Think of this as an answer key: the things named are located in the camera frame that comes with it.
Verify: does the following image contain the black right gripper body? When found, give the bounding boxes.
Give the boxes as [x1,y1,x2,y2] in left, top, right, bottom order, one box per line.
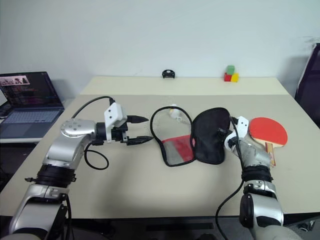
[216,127,232,141]

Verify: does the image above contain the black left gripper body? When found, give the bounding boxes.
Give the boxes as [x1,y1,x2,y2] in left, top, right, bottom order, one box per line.
[111,116,132,144]

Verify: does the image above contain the red and black paddle case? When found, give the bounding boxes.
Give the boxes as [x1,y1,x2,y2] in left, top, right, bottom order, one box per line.
[149,106,232,168]

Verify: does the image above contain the red table tennis paddle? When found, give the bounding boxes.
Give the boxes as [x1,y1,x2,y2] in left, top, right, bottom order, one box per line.
[248,116,288,166]

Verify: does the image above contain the small black clip holder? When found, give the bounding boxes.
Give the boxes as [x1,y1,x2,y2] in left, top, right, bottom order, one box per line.
[161,69,177,80]

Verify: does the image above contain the dark open laptop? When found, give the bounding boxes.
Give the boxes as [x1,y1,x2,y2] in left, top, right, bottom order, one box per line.
[0,71,65,140]

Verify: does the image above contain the black office chair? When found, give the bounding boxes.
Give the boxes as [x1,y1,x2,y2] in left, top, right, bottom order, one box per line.
[294,42,320,121]

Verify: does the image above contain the grey wheeled base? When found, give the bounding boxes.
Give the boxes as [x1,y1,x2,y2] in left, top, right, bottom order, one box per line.
[297,219,320,232]

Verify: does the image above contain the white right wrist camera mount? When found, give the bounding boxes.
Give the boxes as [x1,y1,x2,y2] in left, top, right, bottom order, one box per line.
[223,115,250,151]

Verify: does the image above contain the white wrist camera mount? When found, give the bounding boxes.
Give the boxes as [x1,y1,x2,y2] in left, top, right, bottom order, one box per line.
[103,101,129,143]
[223,115,250,151]

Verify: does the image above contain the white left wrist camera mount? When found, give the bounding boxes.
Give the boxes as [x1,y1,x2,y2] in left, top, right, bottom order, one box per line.
[103,101,129,143]

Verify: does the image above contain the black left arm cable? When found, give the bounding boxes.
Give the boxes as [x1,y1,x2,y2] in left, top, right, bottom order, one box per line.
[63,96,118,240]

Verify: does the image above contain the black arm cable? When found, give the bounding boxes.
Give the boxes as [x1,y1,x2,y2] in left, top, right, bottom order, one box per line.
[63,96,118,240]
[215,115,247,240]

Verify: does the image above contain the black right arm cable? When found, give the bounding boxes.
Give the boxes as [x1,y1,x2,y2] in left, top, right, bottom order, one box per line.
[215,115,247,240]

